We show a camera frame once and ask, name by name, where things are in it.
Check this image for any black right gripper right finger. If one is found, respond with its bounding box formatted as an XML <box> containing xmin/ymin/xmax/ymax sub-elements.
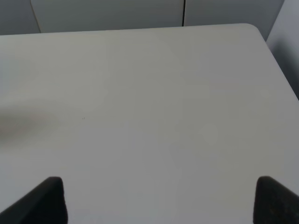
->
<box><xmin>253</xmin><ymin>176</ymin><xmax>299</xmax><ymax>224</ymax></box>

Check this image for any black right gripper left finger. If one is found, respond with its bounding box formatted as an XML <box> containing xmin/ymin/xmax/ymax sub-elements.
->
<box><xmin>0</xmin><ymin>176</ymin><xmax>68</xmax><ymax>224</ymax></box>

